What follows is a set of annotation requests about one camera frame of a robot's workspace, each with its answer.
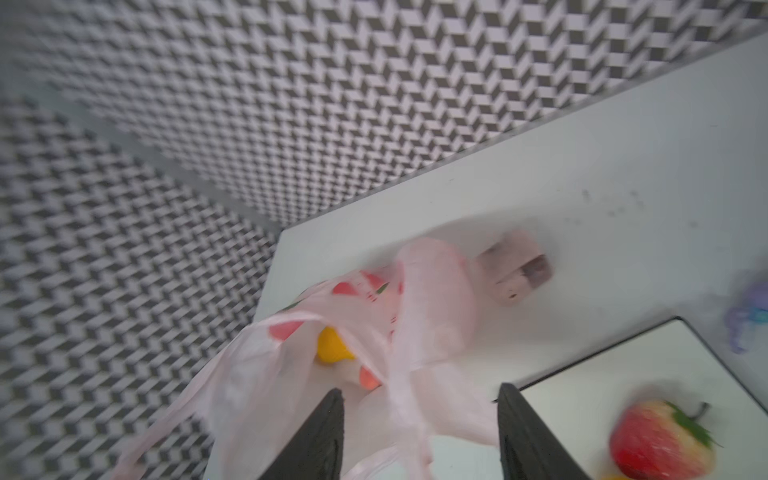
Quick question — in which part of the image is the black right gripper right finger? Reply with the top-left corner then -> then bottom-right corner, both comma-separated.
497,383 -> 590,480

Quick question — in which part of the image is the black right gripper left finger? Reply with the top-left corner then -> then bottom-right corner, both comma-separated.
259,388 -> 344,480

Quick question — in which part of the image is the purple small toy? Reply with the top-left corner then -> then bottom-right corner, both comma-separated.
724,281 -> 767,354

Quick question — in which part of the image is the pink small box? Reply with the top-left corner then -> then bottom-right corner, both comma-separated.
474,229 -> 554,305

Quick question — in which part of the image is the aluminium corner post left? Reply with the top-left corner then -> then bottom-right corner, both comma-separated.
1,62 -> 283,237

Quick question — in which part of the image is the fake strawberry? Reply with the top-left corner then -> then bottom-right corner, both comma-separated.
608,400 -> 718,479

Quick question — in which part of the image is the white mat black border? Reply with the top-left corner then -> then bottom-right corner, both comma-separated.
520,317 -> 767,479

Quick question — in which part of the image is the yellow fake fruit in bag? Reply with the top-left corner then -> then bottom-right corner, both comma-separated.
316,327 -> 356,365

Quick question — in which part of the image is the orange fake fruit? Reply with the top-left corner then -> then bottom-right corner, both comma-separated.
358,366 -> 381,391

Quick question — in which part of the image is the pink plastic bag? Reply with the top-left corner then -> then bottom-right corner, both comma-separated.
113,238 -> 499,479

